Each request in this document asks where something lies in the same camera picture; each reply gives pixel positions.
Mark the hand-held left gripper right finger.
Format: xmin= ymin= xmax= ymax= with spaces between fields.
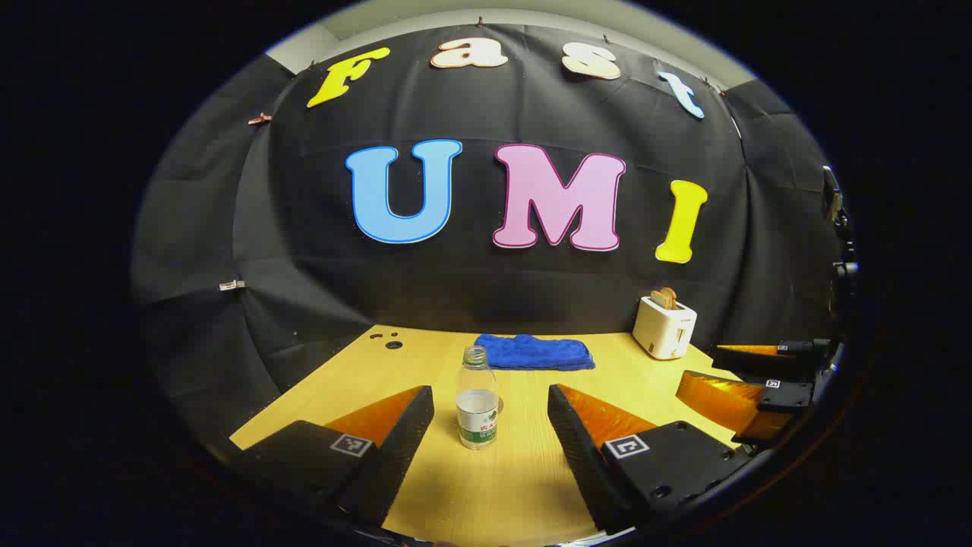
xmin=547 ymin=384 xmax=753 ymax=535

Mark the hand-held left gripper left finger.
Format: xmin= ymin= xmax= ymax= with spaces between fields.
xmin=228 ymin=385 xmax=435 ymax=529

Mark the clear plastic water bottle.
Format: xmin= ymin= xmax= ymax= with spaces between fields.
xmin=456 ymin=346 xmax=500 ymax=451

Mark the white toaster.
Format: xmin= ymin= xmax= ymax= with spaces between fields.
xmin=633 ymin=296 xmax=698 ymax=360

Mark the blue folded towel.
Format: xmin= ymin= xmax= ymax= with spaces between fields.
xmin=475 ymin=334 xmax=596 ymax=372

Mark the black backdrop cloth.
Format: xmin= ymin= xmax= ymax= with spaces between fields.
xmin=129 ymin=23 xmax=845 ymax=457

